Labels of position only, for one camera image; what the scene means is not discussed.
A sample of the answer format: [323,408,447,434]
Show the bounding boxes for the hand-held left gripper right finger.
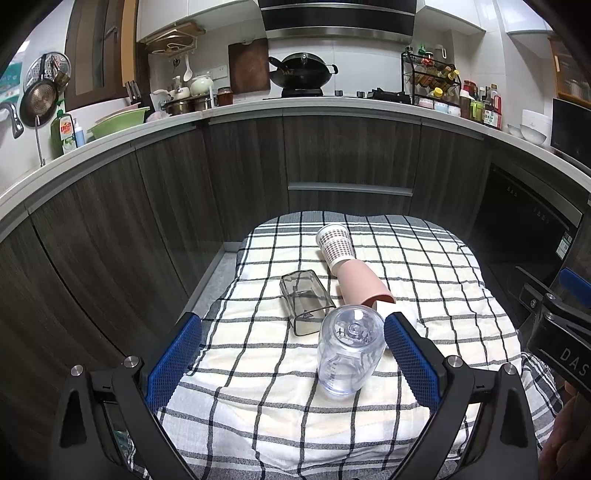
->
[383,311,542,480]

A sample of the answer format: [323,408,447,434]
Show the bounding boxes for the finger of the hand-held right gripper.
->
[514,266,561,315]
[556,268,591,315]

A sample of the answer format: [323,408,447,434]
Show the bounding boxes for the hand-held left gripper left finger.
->
[48,311,204,480]

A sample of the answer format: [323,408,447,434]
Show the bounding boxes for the clear plastic cup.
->
[317,305,385,396]

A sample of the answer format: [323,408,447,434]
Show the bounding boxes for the pink cup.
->
[333,260,396,309]

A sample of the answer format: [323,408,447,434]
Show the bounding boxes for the grey transparent square cup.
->
[280,270,337,337]

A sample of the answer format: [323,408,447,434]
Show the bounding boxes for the white dotted paper cup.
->
[316,224,356,278]

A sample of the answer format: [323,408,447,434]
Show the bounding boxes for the person's right hand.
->
[540,382,591,480]

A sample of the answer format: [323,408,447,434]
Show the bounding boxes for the grey plaid clothing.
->
[521,353,563,446]

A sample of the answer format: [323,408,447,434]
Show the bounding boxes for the black built-in dishwasher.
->
[471,161,585,324]

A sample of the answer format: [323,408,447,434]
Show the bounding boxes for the black white checked cloth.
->
[124,211,523,480]

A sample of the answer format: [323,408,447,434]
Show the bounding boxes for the black microwave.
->
[551,98,591,163]

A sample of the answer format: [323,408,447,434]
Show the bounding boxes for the dark wood kitchen cabinets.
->
[0,114,491,480]

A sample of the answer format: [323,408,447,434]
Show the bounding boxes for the stack of white bowls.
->
[507,109,554,147]

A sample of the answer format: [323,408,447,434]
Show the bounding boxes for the group of sauce bottles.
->
[461,80,504,131]

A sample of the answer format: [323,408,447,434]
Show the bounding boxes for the black spice rack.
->
[402,45,462,118]

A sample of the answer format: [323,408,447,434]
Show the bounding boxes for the white kitchen countertop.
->
[0,95,591,210]

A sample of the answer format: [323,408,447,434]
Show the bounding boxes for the green plastic basin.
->
[88,106,152,140]

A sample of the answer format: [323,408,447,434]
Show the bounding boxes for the green dish soap bottle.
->
[50,99,78,160]

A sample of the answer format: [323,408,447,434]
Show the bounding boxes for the steel pots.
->
[161,95,218,116]

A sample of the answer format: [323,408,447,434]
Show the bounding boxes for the black gas stove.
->
[263,87,413,105]

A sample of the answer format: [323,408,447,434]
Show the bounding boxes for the white teapot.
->
[190,74,216,97]

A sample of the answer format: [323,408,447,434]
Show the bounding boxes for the steel faucet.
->
[0,102,25,140]

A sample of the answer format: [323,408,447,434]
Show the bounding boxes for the hanging frying pan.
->
[19,54,59,128]

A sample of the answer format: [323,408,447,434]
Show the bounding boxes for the brown wooden cutting board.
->
[228,38,271,95]

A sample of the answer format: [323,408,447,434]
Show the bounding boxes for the black wok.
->
[269,52,339,89]

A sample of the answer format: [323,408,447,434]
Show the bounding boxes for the perforated steel steamer plate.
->
[28,52,72,93]

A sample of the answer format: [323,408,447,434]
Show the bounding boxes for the black range hood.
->
[257,0,419,45]

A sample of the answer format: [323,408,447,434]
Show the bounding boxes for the silver drawer handle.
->
[287,182,414,198]

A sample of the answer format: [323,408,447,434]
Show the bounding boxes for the wall rack with boards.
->
[140,21,206,58]

